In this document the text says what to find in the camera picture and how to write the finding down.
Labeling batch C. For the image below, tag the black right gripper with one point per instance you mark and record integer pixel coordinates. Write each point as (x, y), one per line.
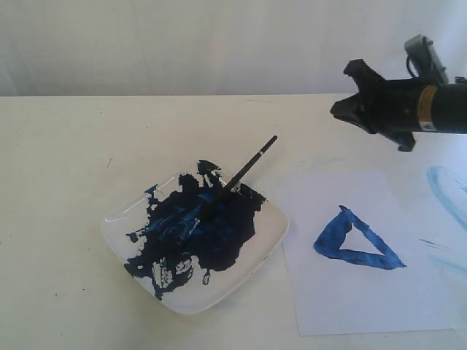
(397, 109)

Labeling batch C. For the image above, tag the black paintbrush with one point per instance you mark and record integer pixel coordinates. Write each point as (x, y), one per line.
(223, 193)

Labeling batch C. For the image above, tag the white paper sheet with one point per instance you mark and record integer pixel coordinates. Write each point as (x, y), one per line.
(354, 260)

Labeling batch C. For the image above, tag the white square paint plate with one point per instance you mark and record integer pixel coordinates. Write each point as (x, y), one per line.
(187, 265)

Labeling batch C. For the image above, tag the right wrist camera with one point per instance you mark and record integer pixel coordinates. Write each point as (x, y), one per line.
(422, 60)

